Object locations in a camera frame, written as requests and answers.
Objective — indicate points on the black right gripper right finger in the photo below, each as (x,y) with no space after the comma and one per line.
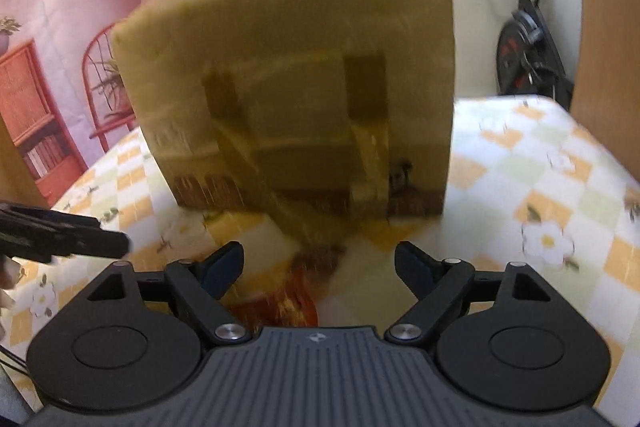
(440,287)

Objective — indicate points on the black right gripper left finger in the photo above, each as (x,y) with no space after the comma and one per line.
(195,290)

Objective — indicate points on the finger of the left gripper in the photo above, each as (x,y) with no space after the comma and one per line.
(38,234)

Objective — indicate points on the orange snack bag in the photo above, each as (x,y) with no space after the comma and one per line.
(287,294)

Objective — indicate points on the checkered floral tablecloth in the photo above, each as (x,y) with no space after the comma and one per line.
(525,183)

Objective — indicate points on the brown cardboard box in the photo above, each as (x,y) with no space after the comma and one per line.
(320,113)

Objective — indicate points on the black exercise bike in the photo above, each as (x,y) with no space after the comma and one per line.
(528,61)

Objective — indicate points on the wooden headboard panel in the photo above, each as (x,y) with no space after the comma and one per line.
(606,98)

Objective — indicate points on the pink room backdrop poster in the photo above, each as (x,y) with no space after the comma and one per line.
(62,103)

